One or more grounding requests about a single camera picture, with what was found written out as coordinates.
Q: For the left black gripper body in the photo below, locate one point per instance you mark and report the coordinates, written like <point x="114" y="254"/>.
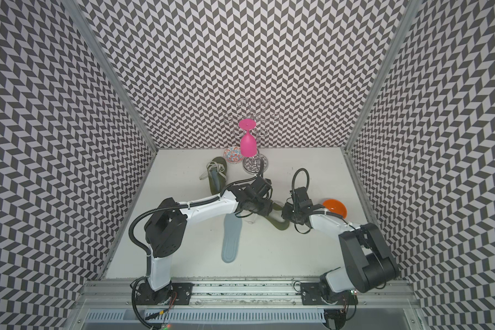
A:
<point x="260" y="206"/>

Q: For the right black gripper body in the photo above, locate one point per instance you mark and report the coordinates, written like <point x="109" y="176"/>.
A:
<point x="291" y="212"/>

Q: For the olive green shoe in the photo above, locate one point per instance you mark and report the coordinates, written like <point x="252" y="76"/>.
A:
<point x="216" y="174"/>
<point x="278" y="218"/>

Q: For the grey-blue insole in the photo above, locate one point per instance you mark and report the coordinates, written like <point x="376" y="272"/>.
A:
<point x="231" y="241"/>

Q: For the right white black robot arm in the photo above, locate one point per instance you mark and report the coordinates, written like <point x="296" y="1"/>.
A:
<point x="368" y="262"/>

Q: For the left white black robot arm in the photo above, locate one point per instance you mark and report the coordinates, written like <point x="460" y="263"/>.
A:
<point x="160" y="231"/>

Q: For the clear glass holder stand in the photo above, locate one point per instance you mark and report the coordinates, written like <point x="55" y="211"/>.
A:
<point x="257" y="119"/>

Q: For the orange plastic bowl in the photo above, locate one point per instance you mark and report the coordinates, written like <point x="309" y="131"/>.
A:
<point x="336" y="206"/>

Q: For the colourful patterned small bowl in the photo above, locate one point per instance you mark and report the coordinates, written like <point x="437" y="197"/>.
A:
<point x="233" y="155"/>

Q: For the pink plastic wine glass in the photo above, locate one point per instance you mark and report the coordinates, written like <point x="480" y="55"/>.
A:
<point x="248" y="143"/>

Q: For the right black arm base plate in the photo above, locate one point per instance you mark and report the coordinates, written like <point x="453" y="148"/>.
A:
<point x="309" y="293"/>

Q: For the white slotted cable duct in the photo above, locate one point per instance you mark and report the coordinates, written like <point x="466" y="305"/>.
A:
<point x="209" y="316"/>

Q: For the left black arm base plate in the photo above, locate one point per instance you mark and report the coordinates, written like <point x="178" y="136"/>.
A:
<point x="180" y="293"/>

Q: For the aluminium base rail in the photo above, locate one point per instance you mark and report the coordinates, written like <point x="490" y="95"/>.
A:
<point x="286" y="293"/>

